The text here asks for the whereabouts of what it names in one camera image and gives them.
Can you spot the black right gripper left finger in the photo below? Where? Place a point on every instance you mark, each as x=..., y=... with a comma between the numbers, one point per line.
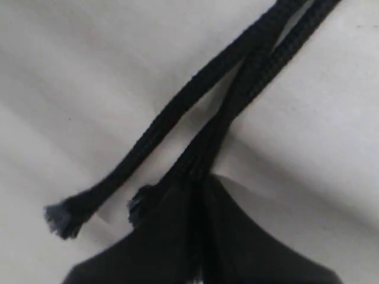
x=162, y=248

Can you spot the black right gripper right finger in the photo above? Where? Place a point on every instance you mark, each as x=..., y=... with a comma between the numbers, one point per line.
x=242, y=252

